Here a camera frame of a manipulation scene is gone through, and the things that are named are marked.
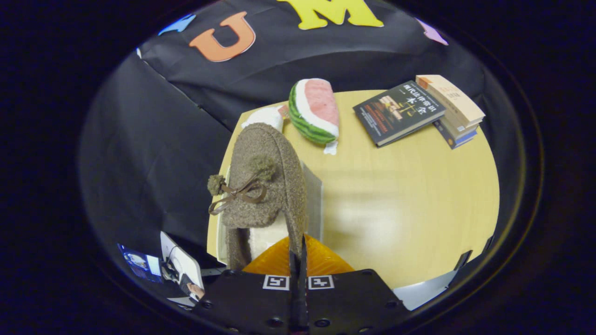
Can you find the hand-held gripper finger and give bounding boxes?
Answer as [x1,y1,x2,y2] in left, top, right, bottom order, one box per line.
[298,234,410,333]
[193,234,300,333]

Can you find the white fabric storage box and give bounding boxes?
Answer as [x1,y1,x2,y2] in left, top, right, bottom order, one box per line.
[206,161,323,266]

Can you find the brown fuzzy shoe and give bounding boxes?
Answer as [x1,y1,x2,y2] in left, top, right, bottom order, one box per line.
[207,122,309,271]

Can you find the white flat device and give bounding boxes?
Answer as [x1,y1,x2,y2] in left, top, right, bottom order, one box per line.
[160,231,205,302]

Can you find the white plush toy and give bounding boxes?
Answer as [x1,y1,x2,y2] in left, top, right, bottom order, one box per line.
[241,105,290,133]

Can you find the watermelon slice plush toy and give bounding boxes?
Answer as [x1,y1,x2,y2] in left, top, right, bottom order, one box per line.
[288,78,340,155]

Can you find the dark cover book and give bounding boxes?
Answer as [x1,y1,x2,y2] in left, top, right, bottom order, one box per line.
[352,80,447,147]

